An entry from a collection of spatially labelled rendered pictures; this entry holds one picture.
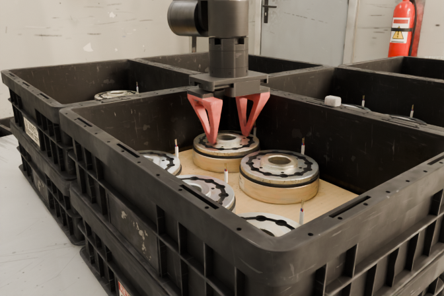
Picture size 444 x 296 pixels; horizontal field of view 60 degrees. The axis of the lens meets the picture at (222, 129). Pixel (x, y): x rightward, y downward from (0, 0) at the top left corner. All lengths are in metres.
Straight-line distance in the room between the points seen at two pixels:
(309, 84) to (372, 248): 0.53
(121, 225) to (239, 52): 0.27
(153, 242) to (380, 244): 0.19
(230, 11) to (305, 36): 3.37
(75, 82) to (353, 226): 0.79
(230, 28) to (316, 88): 0.36
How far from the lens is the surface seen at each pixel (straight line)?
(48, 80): 0.94
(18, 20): 3.83
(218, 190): 0.43
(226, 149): 0.55
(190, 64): 1.09
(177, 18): 0.59
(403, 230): 0.38
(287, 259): 0.23
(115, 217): 0.44
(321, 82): 0.85
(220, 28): 0.53
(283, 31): 4.02
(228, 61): 0.53
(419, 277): 0.42
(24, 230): 0.74
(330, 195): 0.51
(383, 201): 0.29
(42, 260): 0.65
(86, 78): 0.97
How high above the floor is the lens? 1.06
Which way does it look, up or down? 18 degrees down
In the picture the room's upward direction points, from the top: straight up
